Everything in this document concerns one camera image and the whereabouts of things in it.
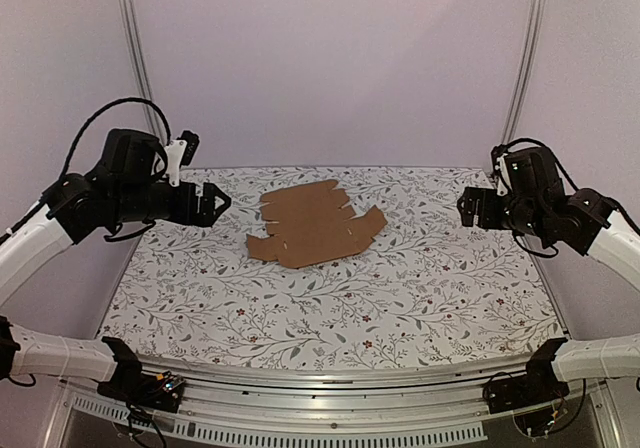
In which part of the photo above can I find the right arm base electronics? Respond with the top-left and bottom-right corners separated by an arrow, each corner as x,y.
482,338 -> 570,438

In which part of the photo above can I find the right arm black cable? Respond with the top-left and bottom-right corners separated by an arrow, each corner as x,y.
502,137 -> 581,194

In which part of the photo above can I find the floral patterned table mat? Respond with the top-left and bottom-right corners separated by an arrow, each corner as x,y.
100,167 -> 564,371

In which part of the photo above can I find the brown cardboard box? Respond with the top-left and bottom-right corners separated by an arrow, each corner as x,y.
247,179 -> 387,269

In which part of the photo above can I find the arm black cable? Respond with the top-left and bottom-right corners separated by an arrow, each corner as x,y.
58,97 -> 172,179
502,137 -> 581,194

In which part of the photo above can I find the right aluminium frame post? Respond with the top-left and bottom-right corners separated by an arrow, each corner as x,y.
501,0 -> 546,143

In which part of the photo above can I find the left aluminium frame post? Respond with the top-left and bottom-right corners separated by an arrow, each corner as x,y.
112,0 -> 157,137

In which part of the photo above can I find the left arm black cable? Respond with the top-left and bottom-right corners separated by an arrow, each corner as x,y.
58,97 -> 172,179

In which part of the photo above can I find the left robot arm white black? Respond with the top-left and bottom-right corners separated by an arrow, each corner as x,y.
1,128 -> 231,402

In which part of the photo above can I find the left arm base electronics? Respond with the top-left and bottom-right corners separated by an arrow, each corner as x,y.
97,337 -> 185,413

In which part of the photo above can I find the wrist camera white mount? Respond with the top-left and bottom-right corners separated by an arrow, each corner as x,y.
165,130 -> 200,187
490,144 -> 507,185

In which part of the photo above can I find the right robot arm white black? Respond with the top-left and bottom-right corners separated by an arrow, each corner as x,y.
457,138 -> 639,404

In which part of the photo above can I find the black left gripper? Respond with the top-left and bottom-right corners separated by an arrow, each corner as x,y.
113,177 -> 231,227

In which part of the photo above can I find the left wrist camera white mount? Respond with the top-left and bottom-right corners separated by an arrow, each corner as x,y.
165,130 -> 200,187

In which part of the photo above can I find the aluminium frame post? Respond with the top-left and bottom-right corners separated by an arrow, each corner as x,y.
501,0 -> 546,143
112,0 -> 157,137

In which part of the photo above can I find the aluminium front rail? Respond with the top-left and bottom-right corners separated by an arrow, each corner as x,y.
42,355 -> 626,448

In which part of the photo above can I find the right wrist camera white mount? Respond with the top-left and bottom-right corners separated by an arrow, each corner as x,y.
490,144 -> 507,185

